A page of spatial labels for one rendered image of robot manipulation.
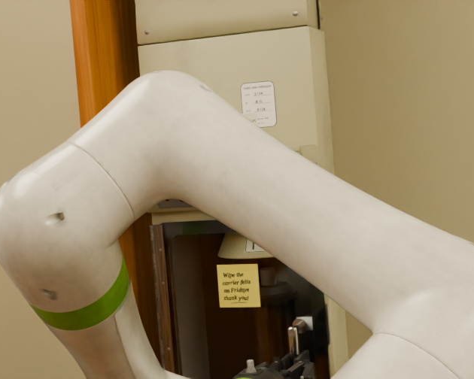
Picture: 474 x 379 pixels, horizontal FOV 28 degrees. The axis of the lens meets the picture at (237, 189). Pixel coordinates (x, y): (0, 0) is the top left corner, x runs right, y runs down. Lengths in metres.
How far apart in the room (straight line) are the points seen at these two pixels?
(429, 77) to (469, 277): 1.26
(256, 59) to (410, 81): 0.48
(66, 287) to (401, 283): 0.35
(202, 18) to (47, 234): 0.84
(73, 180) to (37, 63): 1.40
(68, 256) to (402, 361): 0.36
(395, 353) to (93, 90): 1.03
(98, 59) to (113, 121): 0.73
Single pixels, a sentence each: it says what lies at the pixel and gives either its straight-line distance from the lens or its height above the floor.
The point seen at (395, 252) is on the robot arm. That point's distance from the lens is 0.81.
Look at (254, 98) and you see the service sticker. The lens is 1.64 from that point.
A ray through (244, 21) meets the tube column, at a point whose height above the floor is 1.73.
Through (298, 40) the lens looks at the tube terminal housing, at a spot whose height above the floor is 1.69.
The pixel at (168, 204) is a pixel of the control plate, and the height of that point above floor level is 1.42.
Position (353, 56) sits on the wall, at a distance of 2.04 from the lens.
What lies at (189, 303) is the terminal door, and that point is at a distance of 1.71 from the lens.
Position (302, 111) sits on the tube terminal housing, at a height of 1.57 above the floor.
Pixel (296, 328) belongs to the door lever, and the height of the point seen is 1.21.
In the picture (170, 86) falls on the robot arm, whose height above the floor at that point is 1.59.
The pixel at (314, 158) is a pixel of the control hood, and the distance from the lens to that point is 1.58.
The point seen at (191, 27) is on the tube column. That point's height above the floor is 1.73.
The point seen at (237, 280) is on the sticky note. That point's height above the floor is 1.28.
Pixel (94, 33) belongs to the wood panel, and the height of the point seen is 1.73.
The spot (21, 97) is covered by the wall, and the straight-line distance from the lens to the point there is 2.35.
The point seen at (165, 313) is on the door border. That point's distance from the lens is 1.73.
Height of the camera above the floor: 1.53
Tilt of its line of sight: 3 degrees down
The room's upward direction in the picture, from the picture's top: 5 degrees counter-clockwise
